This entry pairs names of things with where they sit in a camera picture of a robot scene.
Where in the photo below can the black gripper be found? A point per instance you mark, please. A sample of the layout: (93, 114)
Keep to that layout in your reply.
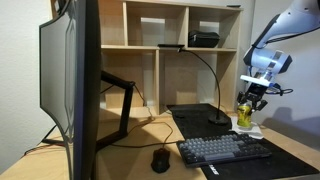
(257, 91)

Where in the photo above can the yellow soda can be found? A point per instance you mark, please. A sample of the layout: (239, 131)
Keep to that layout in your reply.
(244, 116)

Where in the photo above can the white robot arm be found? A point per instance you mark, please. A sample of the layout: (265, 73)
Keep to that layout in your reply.
(266, 60)

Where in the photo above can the black gooseneck desk lamp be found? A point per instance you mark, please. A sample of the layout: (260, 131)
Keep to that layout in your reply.
(218, 119)

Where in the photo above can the black desk mat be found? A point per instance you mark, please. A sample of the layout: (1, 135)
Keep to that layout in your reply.
(196, 120)

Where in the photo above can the white wrist mounting plate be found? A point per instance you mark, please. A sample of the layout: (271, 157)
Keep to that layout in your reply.
(256, 80)

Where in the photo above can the white paper napkin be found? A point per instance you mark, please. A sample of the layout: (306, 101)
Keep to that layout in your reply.
(255, 131)

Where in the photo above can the grey black mechanical keyboard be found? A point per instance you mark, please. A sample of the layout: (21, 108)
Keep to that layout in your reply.
(223, 150)

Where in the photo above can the black zip case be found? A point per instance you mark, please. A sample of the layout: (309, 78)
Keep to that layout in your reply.
(203, 39)

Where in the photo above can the black remote control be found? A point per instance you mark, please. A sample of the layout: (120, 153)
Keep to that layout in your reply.
(233, 5)

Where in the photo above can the wooden shelf unit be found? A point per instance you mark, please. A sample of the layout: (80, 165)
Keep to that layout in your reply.
(156, 76)

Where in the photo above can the black computer mouse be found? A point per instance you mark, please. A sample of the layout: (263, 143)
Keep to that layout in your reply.
(160, 160)

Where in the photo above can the black monitor stand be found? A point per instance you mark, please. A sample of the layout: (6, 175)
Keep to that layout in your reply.
(126, 106)

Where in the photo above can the black curved monitor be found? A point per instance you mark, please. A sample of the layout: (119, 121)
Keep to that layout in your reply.
(83, 83)

